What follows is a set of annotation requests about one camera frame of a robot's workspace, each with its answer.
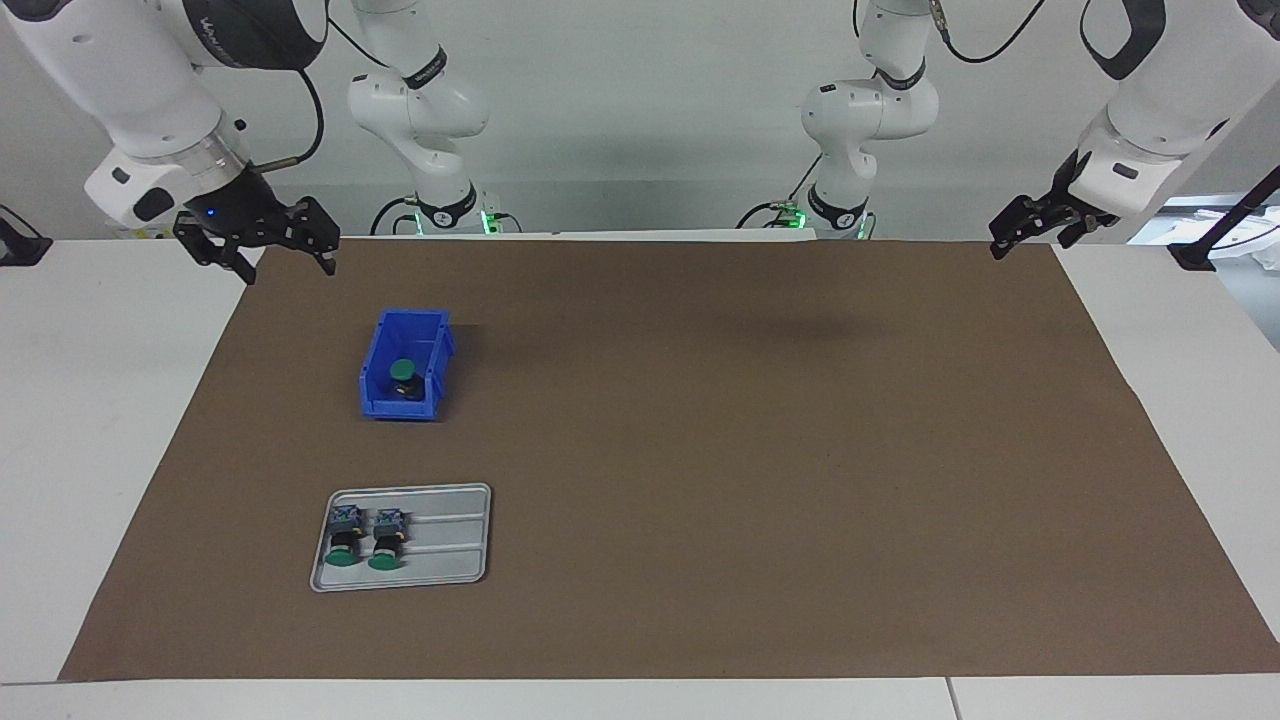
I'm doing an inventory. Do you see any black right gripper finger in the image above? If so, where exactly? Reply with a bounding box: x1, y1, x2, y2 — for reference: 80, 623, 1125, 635
288, 197, 341, 276
174, 212, 259, 286

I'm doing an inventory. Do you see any black stand with clamp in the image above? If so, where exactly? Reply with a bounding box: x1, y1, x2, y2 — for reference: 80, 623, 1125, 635
1168, 165, 1280, 271

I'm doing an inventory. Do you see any white cluttered side surface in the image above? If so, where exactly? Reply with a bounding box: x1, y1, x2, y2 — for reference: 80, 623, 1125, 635
1130, 195, 1280, 271

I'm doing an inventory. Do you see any blue plastic storage bin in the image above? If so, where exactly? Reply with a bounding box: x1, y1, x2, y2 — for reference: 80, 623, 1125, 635
359, 308, 456, 421

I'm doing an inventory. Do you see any silver metal tray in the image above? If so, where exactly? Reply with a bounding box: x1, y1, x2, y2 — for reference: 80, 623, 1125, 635
309, 483, 493, 593

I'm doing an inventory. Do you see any brown paper table mat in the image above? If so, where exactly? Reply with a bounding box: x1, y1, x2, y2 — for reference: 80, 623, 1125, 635
58, 237, 1280, 683

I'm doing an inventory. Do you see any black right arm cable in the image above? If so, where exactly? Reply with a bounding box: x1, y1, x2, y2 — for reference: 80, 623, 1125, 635
255, 70, 326, 173

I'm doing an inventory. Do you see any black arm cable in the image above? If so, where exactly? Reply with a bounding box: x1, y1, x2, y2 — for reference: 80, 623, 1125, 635
930, 0, 1046, 67
255, 70, 326, 173

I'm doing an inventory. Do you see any black right base cable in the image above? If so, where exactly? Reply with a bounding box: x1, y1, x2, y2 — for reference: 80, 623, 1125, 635
370, 195, 423, 237

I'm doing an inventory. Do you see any black base cable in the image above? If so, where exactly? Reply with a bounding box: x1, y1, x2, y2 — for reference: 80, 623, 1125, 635
370, 195, 423, 237
737, 155, 826, 229

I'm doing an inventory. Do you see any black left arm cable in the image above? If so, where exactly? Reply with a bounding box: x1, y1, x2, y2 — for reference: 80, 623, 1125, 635
930, 0, 1046, 67

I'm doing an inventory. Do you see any black table clamp bracket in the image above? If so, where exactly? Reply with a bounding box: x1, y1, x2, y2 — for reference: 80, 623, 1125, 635
0, 205, 53, 266

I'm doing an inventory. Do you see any black left base cable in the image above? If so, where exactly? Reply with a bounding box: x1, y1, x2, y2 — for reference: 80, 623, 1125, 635
737, 155, 826, 229

